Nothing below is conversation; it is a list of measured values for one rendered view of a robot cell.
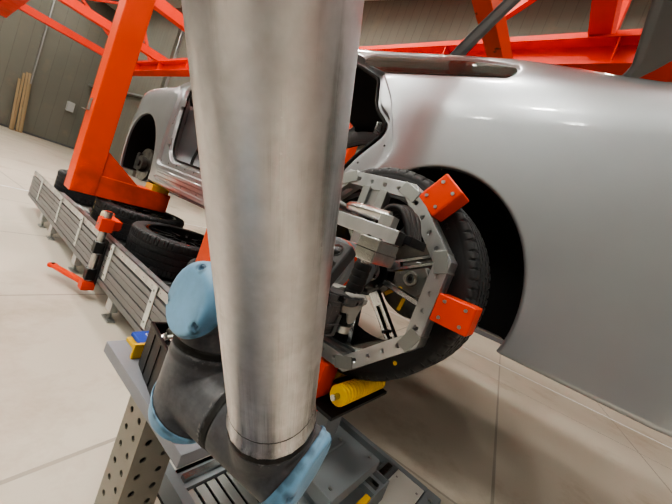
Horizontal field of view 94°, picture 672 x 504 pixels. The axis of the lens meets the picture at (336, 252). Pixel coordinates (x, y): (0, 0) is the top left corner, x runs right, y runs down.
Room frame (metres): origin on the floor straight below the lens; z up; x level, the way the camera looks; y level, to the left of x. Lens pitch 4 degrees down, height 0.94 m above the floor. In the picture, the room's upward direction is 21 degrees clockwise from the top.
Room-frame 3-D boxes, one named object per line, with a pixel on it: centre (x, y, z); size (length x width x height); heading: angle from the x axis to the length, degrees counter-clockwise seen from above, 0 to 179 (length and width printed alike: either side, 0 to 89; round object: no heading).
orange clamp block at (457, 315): (0.75, -0.32, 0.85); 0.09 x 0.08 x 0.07; 54
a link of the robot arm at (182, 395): (0.39, 0.10, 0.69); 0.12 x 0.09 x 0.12; 64
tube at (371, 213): (0.77, -0.07, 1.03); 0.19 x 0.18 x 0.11; 144
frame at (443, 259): (0.92, -0.06, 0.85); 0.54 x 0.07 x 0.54; 54
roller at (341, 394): (0.94, -0.22, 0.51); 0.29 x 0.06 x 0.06; 144
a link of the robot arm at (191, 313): (0.40, 0.11, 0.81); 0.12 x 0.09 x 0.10; 144
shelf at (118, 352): (0.74, 0.26, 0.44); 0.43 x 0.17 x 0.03; 54
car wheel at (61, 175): (3.34, 2.64, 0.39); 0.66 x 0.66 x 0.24
